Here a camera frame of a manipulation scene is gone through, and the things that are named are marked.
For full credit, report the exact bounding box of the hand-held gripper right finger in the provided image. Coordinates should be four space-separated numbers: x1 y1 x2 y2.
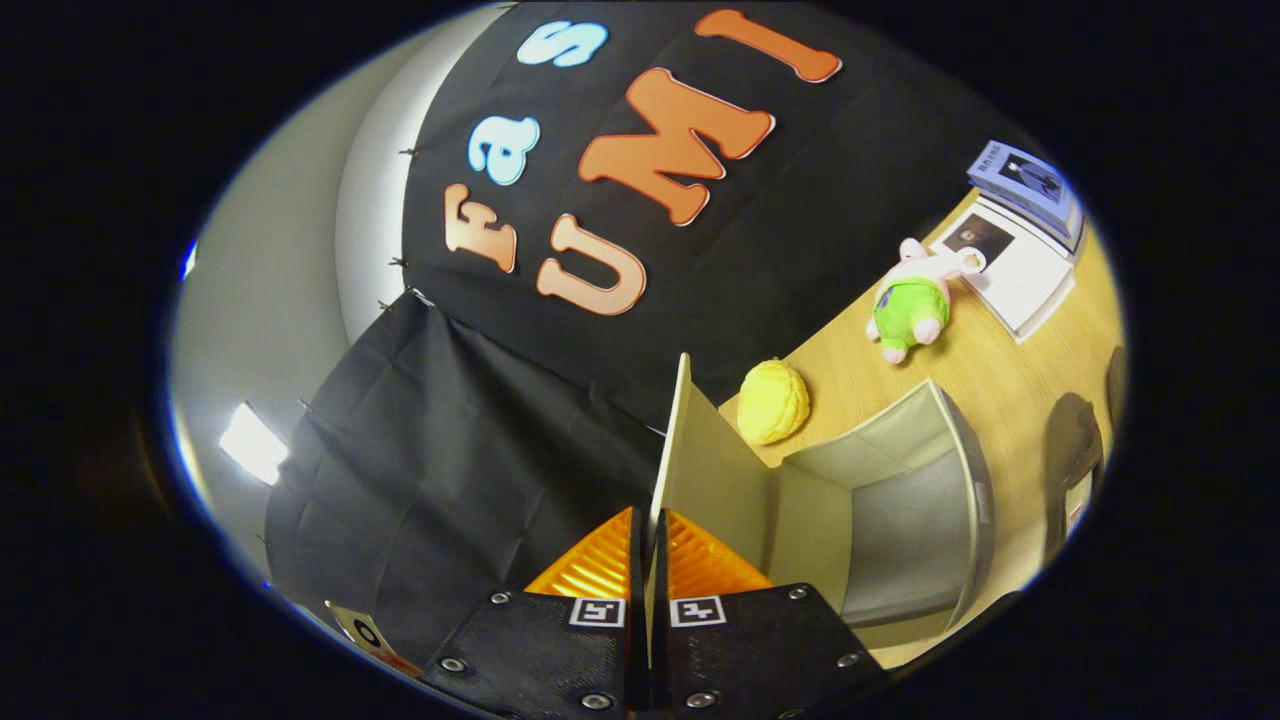
652 510 886 716

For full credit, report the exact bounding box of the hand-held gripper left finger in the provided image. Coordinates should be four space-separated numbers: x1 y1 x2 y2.
420 507 651 716

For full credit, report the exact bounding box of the grey fabric storage box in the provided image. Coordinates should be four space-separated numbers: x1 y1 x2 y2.
648 352 998 669

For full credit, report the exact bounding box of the brown fuzzy slipper shoe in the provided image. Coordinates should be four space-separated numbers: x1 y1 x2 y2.
1104 345 1130 433
1042 392 1107 563

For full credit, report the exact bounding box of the yellow plush ball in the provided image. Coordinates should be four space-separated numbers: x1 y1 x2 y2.
737 358 812 447

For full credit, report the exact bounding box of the black backdrop cloth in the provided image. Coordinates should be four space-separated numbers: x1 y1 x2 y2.
265 0 1041 666

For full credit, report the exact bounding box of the white printed card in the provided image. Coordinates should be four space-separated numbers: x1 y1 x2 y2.
324 599 423 680

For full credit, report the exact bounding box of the pink and green plush toy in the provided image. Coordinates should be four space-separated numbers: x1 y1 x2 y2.
865 237 987 366

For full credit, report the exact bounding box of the ceiling light panel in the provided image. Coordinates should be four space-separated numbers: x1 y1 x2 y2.
218 400 291 488

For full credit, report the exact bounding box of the white book with portrait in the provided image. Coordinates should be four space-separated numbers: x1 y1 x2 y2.
929 194 1080 345

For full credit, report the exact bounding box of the blue cover book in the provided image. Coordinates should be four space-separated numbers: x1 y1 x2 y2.
965 139 1087 252

